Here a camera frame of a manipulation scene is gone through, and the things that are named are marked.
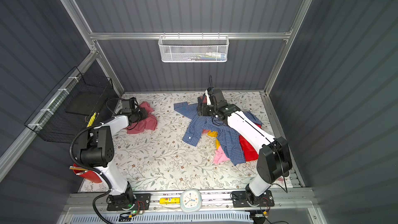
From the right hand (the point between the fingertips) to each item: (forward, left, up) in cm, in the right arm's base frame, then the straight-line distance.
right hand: (203, 108), depth 85 cm
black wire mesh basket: (-4, +64, +9) cm, 65 cm away
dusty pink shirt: (0, +34, -14) cm, 37 cm away
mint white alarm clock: (-41, +6, -17) cm, 45 cm away
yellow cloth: (-6, -6, -17) cm, 19 cm away
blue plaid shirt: (+1, +6, -16) cm, 17 cm away
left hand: (+7, +39, -12) cm, 41 cm away
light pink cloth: (-20, -9, -18) cm, 28 cm away
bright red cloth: (-20, -25, -13) cm, 34 cm away
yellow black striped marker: (-13, +53, +8) cm, 55 cm away
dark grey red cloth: (+24, +2, -18) cm, 30 cm away
